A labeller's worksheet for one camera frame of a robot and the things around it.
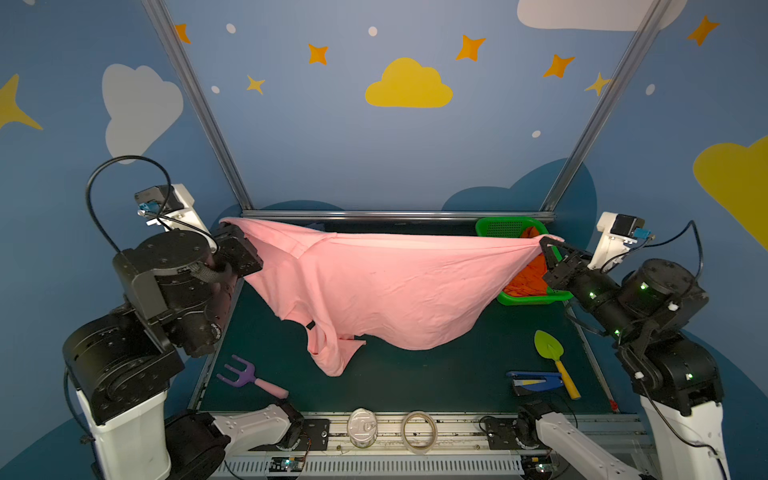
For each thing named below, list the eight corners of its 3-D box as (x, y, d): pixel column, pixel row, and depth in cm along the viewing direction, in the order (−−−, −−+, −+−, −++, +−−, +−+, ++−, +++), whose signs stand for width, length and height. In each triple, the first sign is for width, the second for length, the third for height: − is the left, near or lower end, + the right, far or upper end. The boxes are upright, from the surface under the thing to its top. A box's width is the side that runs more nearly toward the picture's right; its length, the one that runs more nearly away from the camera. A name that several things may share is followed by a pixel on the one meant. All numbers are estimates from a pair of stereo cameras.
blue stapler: (512, 394, 83) (516, 391, 81) (507, 374, 87) (510, 371, 84) (562, 394, 83) (567, 391, 81) (555, 374, 87) (560, 371, 84)
